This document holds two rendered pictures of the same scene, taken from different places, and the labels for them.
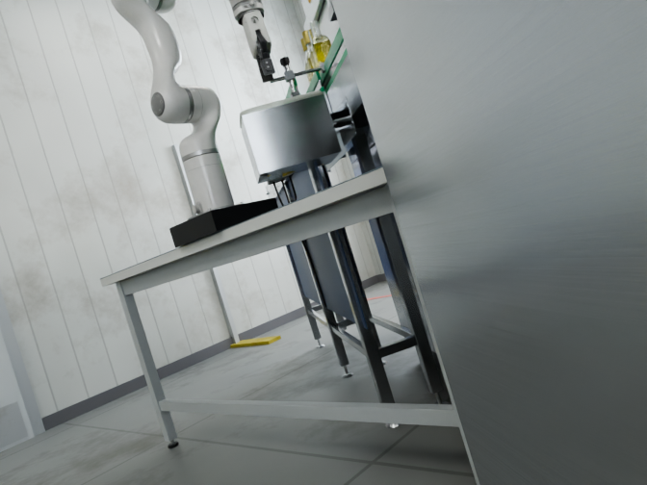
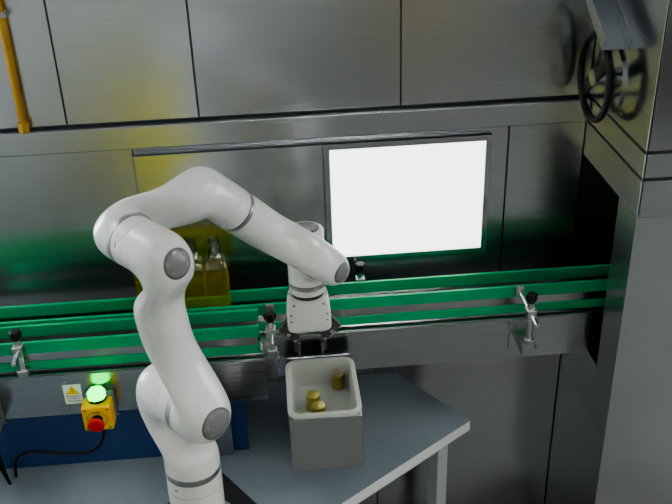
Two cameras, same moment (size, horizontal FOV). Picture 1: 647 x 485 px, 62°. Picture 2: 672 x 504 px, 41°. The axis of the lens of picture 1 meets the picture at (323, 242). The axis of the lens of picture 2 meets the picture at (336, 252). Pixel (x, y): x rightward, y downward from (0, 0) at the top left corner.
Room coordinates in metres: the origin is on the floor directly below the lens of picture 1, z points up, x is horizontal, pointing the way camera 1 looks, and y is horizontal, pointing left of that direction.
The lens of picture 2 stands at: (1.25, 1.76, 2.36)
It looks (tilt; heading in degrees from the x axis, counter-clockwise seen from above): 29 degrees down; 275
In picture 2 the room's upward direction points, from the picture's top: 2 degrees counter-clockwise
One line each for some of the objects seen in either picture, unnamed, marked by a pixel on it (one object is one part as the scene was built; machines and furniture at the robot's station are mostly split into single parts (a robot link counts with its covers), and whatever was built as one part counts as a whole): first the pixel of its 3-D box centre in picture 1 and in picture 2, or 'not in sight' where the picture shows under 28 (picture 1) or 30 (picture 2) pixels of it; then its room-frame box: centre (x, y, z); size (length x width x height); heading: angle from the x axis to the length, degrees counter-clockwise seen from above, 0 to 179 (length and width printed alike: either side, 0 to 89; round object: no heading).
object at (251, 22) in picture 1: (255, 34); (308, 308); (1.48, 0.01, 1.23); 0.10 x 0.07 x 0.11; 10
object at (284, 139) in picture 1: (298, 138); (322, 407); (1.46, -0.02, 0.92); 0.27 x 0.17 x 0.15; 99
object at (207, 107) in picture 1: (198, 122); (178, 418); (1.73, 0.27, 1.12); 0.19 x 0.12 x 0.24; 140
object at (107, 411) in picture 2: not in sight; (99, 411); (2.00, 0.06, 0.96); 0.07 x 0.07 x 0.07; 9
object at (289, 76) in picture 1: (297, 76); (270, 328); (1.58, -0.07, 1.12); 0.17 x 0.03 x 0.12; 99
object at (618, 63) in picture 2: not in sight; (601, 76); (0.80, -0.35, 1.66); 0.21 x 0.05 x 0.21; 99
